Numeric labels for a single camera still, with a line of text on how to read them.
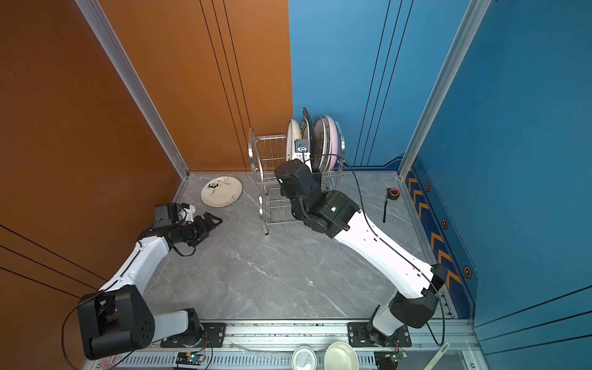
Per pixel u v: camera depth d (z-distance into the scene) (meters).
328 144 0.71
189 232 0.72
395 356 0.70
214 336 0.73
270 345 0.72
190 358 0.71
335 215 0.41
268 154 0.89
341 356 0.70
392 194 1.09
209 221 0.77
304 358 0.64
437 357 0.69
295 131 0.71
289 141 0.87
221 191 1.13
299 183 0.41
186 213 0.74
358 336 0.72
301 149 0.50
